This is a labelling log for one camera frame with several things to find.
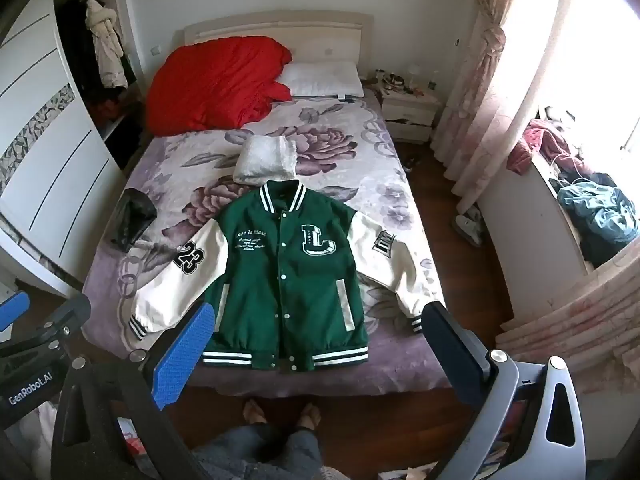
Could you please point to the green and cream varsity jacket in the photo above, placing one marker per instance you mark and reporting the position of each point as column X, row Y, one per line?
column 290, row 285

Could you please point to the red duvet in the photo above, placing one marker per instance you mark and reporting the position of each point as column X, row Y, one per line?
column 215, row 85

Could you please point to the folded fluffy white blanket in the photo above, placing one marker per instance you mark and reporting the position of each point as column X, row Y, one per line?
column 265, row 160

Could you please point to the hanging dark clothes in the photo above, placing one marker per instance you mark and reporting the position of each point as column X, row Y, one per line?
column 75, row 50

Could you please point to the cream bed headboard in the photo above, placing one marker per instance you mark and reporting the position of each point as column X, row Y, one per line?
column 320, row 35

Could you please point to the white nightstand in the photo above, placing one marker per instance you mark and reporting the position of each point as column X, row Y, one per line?
column 407, row 112

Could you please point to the hanging cream coat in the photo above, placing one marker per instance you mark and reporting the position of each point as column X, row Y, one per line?
column 107, row 50

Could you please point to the tied pink curtain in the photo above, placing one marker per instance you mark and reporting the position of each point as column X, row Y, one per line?
column 480, row 85

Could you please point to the floral purple bed sheet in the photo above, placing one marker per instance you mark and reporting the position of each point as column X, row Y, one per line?
column 325, row 135

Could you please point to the teal garment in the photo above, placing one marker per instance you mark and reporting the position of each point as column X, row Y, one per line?
column 600, row 215

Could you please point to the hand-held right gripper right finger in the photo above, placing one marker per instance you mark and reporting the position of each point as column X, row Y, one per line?
column 450, row 355

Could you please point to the white wardrobe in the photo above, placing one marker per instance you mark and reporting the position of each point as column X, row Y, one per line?
column 50, row 170

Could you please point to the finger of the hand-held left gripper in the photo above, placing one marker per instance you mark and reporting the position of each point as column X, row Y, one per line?
column 12, row 307
column 65, row 317

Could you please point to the grey white slippers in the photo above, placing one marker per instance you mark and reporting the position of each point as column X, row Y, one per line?
column 470, row 227

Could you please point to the white window sill cabinet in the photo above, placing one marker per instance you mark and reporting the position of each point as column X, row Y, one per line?
column 525, row 240

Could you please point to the maroon garment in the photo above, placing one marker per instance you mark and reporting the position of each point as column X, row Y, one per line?
column 540, row 145

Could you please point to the white pillow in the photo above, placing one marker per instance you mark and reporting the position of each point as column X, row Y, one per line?
column 325, row 80

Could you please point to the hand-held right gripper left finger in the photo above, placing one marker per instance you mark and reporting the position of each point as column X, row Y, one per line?
column 180, row 360

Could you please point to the dark slipper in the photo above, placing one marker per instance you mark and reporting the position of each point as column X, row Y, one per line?
column 412, row 163

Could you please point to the black bag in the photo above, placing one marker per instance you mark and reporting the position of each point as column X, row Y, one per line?
column 132, row 215

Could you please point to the person's legs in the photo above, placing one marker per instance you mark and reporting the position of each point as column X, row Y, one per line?
column 280, row 450

